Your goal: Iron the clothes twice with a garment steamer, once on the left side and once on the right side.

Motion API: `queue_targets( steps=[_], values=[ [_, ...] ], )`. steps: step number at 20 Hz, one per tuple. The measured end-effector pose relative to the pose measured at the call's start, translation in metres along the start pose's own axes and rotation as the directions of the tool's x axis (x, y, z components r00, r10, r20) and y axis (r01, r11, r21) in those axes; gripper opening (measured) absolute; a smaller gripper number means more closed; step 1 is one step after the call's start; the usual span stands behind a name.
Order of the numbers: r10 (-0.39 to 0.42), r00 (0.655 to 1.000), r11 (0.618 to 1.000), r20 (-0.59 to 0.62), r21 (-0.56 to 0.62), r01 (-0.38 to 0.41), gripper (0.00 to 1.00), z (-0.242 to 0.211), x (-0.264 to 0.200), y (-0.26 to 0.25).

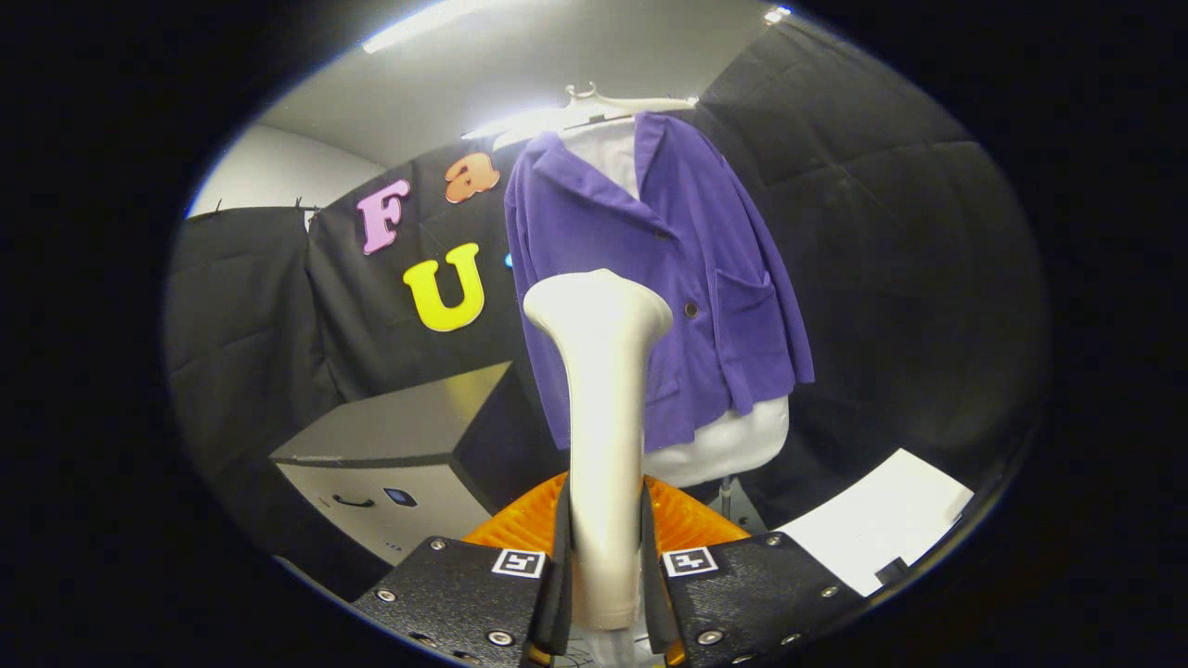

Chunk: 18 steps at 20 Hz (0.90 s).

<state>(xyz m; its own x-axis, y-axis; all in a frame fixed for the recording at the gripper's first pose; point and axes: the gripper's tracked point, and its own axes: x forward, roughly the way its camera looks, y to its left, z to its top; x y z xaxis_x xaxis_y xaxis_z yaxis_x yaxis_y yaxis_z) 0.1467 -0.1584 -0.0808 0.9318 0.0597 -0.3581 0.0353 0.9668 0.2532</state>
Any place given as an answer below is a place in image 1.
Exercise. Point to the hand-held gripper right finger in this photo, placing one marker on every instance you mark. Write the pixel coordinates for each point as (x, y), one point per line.
(752, 594)

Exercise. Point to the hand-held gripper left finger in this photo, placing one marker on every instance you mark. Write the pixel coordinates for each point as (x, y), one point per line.
(464, 594)

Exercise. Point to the white garment steamer head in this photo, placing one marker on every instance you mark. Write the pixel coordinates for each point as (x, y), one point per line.
(605, 417)

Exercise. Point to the purple jacket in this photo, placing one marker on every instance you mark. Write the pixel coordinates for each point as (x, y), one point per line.
(705, 278)

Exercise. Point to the metal steamer pole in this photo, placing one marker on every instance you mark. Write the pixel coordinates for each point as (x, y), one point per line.
(731, 501)

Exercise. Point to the white clothes hanger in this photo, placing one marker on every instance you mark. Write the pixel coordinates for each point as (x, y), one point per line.
(603, 107)

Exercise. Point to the white floor sheet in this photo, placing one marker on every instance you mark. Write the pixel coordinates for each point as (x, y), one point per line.
(872, 524)

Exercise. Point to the grey cabinet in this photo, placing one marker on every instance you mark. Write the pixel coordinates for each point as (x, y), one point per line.
(390, 436)

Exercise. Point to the black backdrop cloth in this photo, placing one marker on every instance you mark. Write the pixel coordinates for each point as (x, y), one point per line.
(891, 278)

